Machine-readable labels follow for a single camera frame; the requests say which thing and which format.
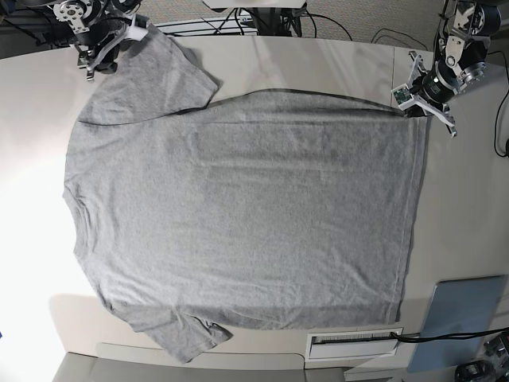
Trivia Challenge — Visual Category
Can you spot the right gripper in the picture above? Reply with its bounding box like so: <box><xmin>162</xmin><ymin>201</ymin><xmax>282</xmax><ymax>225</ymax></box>
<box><xmin>71</xmin><ymin>12</ymin><xmax>134</xmax><ymax>82</ymax></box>

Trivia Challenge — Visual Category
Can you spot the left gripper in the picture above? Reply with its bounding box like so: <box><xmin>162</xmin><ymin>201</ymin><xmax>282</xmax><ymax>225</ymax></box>
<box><xmin>404</xmin><ymin>51</ymin><xmax>458</xmax><ymax>138</ymax></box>

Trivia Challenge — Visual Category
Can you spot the grey T-shirt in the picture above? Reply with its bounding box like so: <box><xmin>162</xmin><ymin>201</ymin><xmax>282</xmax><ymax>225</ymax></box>
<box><xmin>64</xmin><ymin>27</ymin><xmax>428</xmax><ymax>363</ymax></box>

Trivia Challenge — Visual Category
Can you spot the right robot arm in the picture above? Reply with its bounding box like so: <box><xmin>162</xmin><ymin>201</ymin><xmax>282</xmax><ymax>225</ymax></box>
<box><xmin>21</xmin><ymin>0</ymin><xmax>148</xmax><ymax>81</ymax></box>

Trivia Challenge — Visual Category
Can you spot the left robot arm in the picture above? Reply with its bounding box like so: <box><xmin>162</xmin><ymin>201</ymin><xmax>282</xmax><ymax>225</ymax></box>
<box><xmin>391</xmin><ymin>1</ymin><xmax>506</xmax><ymax>138</ymax></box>

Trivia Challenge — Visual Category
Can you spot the blue-grey pad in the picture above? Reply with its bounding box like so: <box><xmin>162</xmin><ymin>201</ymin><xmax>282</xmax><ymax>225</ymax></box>
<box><xmin>407</xmin><ymin>275</ymin><xmax>507</xmax><ymax>373</ymax></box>

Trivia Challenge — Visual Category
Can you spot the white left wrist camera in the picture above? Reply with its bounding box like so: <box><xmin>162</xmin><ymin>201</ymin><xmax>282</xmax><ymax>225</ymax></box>
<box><xmin>391</xmin><ymin>84</ymin><xmax>414</xmax><ymax>111</ymax></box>

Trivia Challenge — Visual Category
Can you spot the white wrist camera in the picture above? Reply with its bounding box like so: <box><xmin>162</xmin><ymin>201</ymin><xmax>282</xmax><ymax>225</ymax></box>
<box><xmin>126</xmin><ymin>14</ymin><xmax>149</xmax><ymax>41</ymax></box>
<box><xmin>391</xmin><ymin>84</ymin><xmax>414</xmax><ymax>111</ymax></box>

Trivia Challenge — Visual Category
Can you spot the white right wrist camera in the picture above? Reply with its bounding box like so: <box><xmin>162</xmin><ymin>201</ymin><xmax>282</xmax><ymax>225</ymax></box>
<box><xmin>126</xmin><ymin>14</ymin><xmax>149</xmax><ymax>41</ymax></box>

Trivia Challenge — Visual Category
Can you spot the black cable at grommet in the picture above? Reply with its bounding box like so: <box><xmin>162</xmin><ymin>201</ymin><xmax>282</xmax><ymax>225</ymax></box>
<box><xmin>391</xmin><ymin>328</ymin><xmax>509</xmax><ymax>344</ymax></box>

